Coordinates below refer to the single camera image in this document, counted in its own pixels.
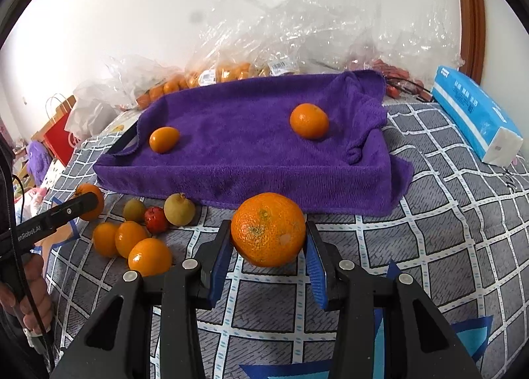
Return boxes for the yellow-green round fruit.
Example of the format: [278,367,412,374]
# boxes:
[163,193,195,227]

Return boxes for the orange tangerine with stem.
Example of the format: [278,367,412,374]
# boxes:
[230,193,306,268]

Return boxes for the blue tissue pack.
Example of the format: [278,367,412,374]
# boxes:
[432,65,524,168]

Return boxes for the small yellow-green fruit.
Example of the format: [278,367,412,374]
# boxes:
[122,198,146,223]

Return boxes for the fruit printed carton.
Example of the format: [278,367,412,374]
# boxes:
[101,109,142,135]

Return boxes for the clear bag of kumquats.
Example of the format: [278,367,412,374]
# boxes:
[185,0,331,88]

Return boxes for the smooth orange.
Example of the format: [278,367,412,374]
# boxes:
[127,237,172,277]
[73,183,104,222]

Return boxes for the small red apple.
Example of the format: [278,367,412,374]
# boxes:
[143,206,169,235]

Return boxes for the clear bag of oranges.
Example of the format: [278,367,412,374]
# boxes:
[73,55,186,111]

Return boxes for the person's left hand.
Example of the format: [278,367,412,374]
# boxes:
[0,253,54,336]

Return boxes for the brown wooden door frame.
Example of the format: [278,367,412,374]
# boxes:
[460,0,486,84]

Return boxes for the white plastic bag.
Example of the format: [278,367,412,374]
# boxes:
[65,81,131,141]

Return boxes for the small orange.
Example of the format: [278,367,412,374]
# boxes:
[115,221,149,258]
[92,222,118,258]

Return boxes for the clear bag red fruits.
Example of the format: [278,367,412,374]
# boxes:
[319,0,464,93]

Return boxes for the oval orange kumquat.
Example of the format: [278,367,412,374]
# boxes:
[149,126,180,154]

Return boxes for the purple towel covered tray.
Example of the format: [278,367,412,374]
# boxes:
[93,71,414,217]

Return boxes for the black cable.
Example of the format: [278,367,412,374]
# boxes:
[10,173,57,371]

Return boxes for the red paper shopping bag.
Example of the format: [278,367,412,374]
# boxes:
[31,94,79,167]

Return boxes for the bumpy orange tangerine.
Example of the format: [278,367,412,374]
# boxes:
[290,103,330,140]

